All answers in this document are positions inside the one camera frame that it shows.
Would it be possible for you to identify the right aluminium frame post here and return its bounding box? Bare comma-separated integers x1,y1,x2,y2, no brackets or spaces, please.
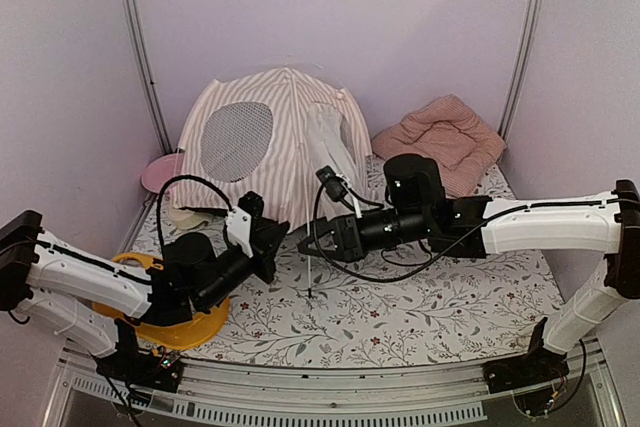
498,0,543,142

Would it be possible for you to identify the pink bowl behind tent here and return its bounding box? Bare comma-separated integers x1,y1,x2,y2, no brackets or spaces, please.
140,153,183,194

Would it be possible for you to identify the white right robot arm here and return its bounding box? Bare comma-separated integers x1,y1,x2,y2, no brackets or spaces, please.
298,154,639,383

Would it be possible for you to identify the pink gingham cushion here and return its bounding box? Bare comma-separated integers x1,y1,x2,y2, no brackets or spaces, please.
371,94,506,198

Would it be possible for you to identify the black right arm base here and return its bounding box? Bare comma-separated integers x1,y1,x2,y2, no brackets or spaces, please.
482,317,569,393

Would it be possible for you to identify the front aluminium rail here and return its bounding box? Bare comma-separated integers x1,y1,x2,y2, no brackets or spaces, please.
43,337,632,426

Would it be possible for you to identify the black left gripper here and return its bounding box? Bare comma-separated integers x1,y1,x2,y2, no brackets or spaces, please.
197,222,289,312

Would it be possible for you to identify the white flexible tent pole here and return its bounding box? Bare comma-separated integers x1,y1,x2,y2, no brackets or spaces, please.
174,56,348,152

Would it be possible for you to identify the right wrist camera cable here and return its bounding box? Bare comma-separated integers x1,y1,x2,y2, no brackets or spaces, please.
312,165,486,283

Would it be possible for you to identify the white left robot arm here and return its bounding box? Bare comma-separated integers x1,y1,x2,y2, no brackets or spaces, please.
1,192,289,381

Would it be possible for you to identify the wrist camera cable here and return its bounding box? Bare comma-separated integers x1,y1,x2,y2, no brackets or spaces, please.
312,165,486,283
155,174,236,268

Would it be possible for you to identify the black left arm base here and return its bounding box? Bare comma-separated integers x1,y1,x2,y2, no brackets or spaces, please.
94,319,184,393

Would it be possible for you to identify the striped pet tent fabric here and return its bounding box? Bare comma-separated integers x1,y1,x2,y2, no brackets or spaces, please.
171,68,372,229

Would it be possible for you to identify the cream cat-ear pet bowl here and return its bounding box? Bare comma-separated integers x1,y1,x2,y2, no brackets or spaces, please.
168,207,212,231

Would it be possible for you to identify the aluminium frame post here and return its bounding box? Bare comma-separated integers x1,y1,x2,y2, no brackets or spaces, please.
122,0,173,154
498,0,543,142

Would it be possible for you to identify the yellow double bowl holder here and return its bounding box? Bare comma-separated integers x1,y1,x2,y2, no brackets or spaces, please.
92,252,231,351

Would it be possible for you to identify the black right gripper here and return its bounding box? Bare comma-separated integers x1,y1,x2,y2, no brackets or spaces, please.
299,207,431,261

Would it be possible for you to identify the left aluminium frame post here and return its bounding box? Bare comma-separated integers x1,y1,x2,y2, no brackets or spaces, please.
122,0,173,154

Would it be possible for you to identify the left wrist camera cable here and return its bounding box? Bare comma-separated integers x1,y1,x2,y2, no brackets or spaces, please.
155,174,236,268

